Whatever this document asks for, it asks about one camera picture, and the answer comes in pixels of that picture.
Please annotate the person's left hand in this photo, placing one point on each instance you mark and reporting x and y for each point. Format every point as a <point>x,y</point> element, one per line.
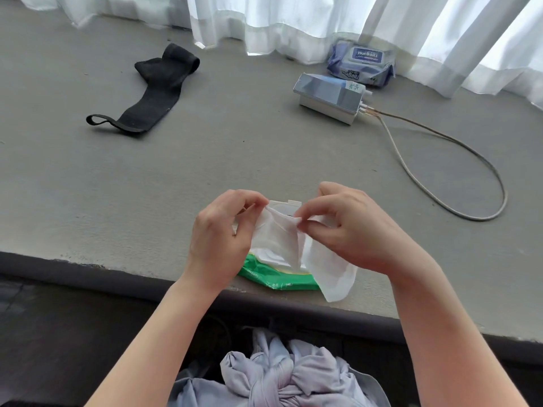
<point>216,246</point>

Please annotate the person's right hand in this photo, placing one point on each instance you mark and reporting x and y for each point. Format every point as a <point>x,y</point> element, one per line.
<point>361,229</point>

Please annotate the white green wet wipes pack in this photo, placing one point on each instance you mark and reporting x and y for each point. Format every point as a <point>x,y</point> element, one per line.
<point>263,275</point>

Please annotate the white wet wipe sheet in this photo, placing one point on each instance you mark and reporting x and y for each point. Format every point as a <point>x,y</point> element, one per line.
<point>276,237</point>

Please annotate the person's right forearm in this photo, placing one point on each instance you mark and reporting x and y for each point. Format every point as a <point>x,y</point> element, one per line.
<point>458,343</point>

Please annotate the person's left forearm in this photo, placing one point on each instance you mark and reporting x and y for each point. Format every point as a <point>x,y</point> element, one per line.
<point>153,351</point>

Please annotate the person's grey shirt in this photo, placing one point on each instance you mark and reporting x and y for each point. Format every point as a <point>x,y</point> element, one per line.
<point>288,377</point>

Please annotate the blue wipes pack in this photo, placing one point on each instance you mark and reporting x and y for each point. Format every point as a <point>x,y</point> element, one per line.
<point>361,62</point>

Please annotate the grey power box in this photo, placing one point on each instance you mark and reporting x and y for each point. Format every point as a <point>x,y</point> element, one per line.
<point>327,93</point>

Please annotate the white curtain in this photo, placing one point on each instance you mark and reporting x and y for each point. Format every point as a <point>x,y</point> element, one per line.
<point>297,21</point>

